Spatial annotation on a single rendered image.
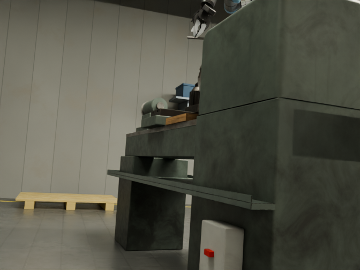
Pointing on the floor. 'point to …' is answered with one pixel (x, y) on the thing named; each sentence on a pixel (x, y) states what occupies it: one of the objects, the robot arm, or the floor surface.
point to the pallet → (69, 201)
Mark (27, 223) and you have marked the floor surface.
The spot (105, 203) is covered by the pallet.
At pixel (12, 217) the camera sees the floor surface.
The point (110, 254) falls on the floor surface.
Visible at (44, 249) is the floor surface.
